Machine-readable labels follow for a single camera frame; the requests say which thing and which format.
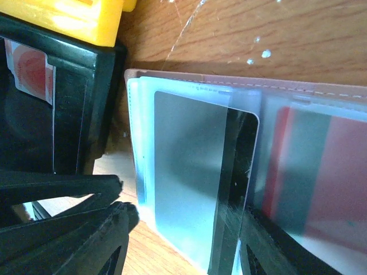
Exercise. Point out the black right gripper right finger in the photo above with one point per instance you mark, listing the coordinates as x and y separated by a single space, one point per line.
268 249

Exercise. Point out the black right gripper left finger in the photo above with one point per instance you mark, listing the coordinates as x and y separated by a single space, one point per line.
89 238

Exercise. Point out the red credit card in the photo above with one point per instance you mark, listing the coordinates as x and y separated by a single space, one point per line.
316 180

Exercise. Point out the black stripe credit card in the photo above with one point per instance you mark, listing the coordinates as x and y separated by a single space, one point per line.
203 156

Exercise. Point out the pink card holder wallet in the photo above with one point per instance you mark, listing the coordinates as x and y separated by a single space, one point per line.
251 175

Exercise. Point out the black bin with red cards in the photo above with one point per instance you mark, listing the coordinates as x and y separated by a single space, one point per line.
66 136

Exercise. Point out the stack of red cards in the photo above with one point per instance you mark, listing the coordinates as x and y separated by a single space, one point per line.
32 72

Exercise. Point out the yellow plastic bin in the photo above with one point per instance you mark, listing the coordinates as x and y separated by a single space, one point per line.
94 22

